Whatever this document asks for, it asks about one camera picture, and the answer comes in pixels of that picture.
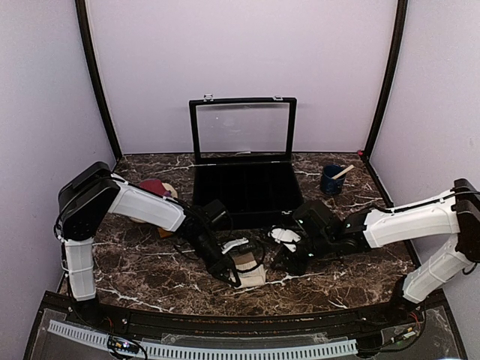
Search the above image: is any right black frame post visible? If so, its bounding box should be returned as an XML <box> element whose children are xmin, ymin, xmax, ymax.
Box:
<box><xmin>362</xmin><ymin>0</ymin><xmax>410</xmax><ymax>161</ymax></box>

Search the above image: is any beige round embroidered coaster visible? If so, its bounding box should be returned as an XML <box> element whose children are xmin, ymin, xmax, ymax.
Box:
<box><xmin>129</xmin><ymin>182</ymin><xmax>179</xmax><ymax>224</ymax></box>

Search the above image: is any maroon purple orange sock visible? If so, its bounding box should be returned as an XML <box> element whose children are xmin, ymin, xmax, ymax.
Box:
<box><xmin>139</xmin><ymin>178</ymin><xmax>177</xmax><ymax>200</ymax></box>

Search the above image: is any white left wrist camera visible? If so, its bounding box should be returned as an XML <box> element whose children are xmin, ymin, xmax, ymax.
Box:
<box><xmin>221</xmin><ymin>238</ymin><xmax>257</xmax><ymax>254</ymax></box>

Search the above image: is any dark blue mug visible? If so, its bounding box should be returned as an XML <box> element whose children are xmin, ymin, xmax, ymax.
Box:
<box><xmin>320</xmin><ymin>164</ymin><xmax>346</xmax><ymax>196</ymax></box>

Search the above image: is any beige brown block sock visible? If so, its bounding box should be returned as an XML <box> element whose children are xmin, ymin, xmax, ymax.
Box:
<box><xmin>232</xmin><ymin>252</ymin><xmax>266</xmax><ymax>289</ymax></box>

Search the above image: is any white slotted cable duct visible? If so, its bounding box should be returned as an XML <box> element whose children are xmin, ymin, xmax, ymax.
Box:
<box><xmin>47</xmin><ymin>320</ymin><xmax>359</xmax><ymax>359</ymax></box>

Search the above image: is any wooden stick in mug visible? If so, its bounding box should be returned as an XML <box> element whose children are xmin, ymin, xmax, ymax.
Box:
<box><xmin>332</xmin><ymin>165</ymin><xmax>354</xmax><ymax>180</ymax></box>

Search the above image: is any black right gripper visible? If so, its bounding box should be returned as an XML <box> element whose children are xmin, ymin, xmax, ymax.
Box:
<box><xmin>270</xmin><ymin>232</ymin><xmax>335</xmax><ymax>277</ymax></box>

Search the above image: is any left black frame post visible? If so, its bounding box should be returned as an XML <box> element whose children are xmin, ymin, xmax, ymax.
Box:
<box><xmin>74</xmin><ymin>0</ymin><xmax>123</xmax><ymax>162</ymax></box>

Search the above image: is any black frame post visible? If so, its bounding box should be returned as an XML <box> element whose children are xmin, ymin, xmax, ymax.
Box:
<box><xmin>74</xmin><ymin>0</ymin><xmax>123</xmax><ymax>162</ymax></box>
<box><xmin>362</xmin><ymin>0</ymin><xmax>410</xmax><ymax>161</ymax></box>

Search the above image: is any black display case with lid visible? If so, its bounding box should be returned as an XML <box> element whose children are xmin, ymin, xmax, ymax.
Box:
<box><xmin>188</xmin><ymin>96</ymin><xmax>304</xmax><ymax>230</ymax></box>

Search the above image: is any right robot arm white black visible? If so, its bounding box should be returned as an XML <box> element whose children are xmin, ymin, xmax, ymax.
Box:
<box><xmin>268</xmin><ymin>178</ymin><xmax>479</xmax><ymax>326</ymax></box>

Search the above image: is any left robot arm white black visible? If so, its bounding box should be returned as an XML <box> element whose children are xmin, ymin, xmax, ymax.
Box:
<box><xmin>53</xmin><ymin>161</ymin><xmax>242</xmax><ymax>327</ymax></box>

